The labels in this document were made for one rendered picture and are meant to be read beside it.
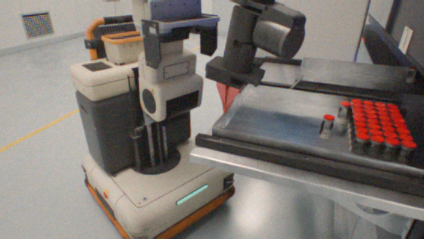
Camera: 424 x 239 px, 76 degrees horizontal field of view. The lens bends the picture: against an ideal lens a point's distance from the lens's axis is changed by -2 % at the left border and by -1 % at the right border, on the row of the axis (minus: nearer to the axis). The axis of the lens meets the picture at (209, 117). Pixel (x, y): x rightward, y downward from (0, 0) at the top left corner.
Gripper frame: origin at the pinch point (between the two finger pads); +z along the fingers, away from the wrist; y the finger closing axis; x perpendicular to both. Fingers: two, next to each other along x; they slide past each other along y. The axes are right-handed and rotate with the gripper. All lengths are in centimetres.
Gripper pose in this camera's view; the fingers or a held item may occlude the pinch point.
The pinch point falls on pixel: (226, 108)
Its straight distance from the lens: 56.0
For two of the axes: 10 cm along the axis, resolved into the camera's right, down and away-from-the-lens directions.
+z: -1.7, 8.4, 5.2
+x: 3.7, -4.4, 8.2
